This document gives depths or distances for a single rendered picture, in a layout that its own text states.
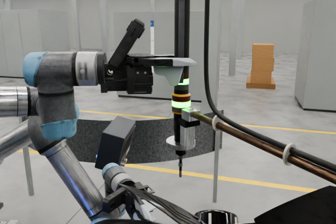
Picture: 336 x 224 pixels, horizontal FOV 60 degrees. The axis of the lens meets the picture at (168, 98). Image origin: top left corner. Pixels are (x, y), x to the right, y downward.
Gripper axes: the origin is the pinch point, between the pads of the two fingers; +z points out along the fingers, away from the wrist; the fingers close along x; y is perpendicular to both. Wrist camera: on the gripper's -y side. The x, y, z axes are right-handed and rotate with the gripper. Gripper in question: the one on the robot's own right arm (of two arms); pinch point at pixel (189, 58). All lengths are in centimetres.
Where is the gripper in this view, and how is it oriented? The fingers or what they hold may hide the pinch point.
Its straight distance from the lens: 65.8
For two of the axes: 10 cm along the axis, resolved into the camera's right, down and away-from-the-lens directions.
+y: 0.0, 9.7, 2.4
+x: 0.7, 2.4, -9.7
